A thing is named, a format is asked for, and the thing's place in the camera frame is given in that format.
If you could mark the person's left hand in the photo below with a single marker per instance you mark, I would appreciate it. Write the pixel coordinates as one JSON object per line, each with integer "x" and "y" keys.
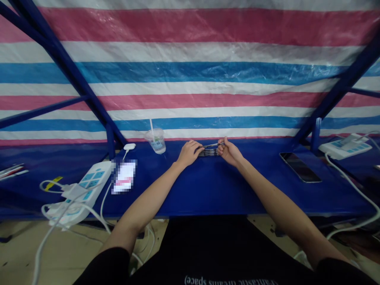
{"x": 187, "y": 153}

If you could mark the person's right hand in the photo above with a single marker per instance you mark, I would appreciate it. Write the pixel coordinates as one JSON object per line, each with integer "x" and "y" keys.
{"x": 231, "y": 153}

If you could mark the person's left fingers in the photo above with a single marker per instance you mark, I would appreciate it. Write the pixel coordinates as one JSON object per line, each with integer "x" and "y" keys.
{"x": 198, "y": 148}

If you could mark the person's right fingers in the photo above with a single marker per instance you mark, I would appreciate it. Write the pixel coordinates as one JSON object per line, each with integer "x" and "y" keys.
{"x": 222, "y": 147}

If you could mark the clear plastic cup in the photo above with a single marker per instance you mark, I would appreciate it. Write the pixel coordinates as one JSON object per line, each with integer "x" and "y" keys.
{"x": 156, "y": 142}

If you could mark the white drinking straw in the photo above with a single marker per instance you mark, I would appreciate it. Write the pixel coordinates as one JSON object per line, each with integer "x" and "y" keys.
{"x": 151, "y": 126}

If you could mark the white charger puck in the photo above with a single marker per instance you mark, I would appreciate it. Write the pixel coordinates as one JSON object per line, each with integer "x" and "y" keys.
{"x": 129, "y": 146}

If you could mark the striped pink blue white tarp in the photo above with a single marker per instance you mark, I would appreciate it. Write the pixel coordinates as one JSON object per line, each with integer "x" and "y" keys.
{"x": 196, "y": 74}

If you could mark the white phone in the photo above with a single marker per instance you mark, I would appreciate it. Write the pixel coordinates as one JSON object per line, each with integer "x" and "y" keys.
{"x": 124, "y": 176}

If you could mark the dark smartphone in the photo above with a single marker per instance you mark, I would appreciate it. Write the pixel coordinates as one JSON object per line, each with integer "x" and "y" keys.
{"x": 300, "y": 167}

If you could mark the person's body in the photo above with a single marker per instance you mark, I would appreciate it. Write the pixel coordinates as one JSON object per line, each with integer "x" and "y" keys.
{"x": 219, "y": 252}

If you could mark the white blue power strip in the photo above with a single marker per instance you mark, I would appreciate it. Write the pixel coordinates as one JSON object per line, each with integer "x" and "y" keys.
{"x": 89, "y": 184}
{"x": 345, "y": 147}

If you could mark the white plug adapter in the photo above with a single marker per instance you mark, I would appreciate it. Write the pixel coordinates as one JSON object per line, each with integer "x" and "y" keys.
{"x": 72, "y": 191}

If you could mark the bunch of pens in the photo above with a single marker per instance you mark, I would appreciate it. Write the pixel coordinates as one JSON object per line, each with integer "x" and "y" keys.
{"x": 12, "y": 171}

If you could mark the blue metal shelf frame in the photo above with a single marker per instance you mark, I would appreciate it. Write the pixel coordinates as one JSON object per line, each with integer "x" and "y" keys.
{"x": 89, "y": 98}

